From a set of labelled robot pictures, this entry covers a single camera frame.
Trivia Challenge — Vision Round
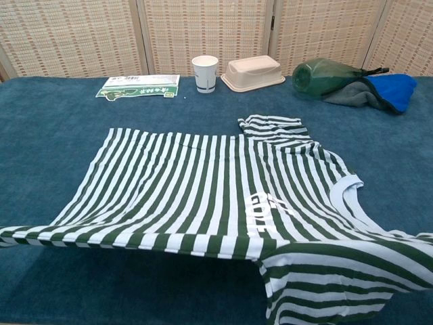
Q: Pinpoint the green white striped T-shirt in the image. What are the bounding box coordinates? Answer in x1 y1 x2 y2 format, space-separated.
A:
0 114 433 325

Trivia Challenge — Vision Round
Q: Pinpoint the white paper cup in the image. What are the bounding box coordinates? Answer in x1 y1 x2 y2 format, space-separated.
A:
191 55 219 94

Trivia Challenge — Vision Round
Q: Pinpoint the beige food container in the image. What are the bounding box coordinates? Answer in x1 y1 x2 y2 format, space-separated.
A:
220 56 286 92

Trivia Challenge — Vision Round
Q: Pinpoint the green white flat paper package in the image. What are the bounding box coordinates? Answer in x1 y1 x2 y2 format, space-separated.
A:
94 74 181 102

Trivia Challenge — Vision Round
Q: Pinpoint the green plastic bottle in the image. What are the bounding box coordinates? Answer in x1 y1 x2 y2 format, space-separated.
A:
292 57 390 101

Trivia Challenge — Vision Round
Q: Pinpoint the woven folding screen panel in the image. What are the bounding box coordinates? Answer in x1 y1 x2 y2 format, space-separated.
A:
137 0 275 77
269 0 393 77
363 0 433 77
0 0 150 82

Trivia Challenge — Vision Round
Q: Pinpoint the blue carpet table mat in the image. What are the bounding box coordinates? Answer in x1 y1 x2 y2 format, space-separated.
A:
0 76 433 325

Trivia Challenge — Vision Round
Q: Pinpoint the blue grey cloth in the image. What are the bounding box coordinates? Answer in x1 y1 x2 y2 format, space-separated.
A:
321 73 419 115

